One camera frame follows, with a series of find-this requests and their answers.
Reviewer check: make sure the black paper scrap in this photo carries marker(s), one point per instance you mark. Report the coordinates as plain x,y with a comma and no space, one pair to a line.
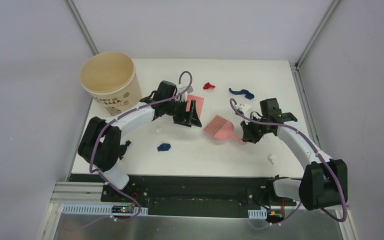
123,149

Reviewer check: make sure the left aluminium frame post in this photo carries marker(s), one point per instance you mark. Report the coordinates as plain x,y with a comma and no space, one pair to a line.
78,20

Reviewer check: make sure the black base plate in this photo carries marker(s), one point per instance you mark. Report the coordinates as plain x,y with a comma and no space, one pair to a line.
193,208

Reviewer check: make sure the pink hand brush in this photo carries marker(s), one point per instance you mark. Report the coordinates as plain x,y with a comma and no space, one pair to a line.
222,129

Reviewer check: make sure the white paper scrap right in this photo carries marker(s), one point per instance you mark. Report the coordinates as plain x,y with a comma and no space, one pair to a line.
272,159

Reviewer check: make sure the aluminium frame post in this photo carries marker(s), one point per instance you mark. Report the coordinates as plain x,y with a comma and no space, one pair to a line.
317,33
78,20

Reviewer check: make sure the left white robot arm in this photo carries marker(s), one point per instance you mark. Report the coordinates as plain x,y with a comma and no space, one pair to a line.
101,140

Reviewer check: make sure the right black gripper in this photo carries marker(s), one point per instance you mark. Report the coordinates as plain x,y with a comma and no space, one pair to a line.
248,135

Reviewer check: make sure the long blue paper scrap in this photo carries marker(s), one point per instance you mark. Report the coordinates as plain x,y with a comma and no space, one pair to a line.
243,92

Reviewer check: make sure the beige paper bucket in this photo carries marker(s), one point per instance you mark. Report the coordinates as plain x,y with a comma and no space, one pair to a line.
111,79

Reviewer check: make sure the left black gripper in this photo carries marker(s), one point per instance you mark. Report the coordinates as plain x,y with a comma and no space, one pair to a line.
185,112

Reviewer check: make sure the dark blue paper ball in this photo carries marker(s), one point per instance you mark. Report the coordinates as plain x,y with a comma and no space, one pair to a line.
163,147

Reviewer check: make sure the right aluminium frame post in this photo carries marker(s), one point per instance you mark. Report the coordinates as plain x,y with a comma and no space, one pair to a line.
317,33

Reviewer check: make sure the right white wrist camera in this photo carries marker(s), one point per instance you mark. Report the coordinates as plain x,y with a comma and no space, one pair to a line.
244,109

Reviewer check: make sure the pink plastic dustpan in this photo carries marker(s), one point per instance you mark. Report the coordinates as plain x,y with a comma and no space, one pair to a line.
199,102

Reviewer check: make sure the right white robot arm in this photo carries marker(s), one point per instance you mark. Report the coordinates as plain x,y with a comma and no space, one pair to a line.
325,180

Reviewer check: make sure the red paper scrap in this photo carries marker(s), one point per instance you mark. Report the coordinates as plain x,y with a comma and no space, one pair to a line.
208,86

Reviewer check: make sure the aluminium front rail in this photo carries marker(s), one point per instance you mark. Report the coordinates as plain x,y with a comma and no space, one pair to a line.
145,189

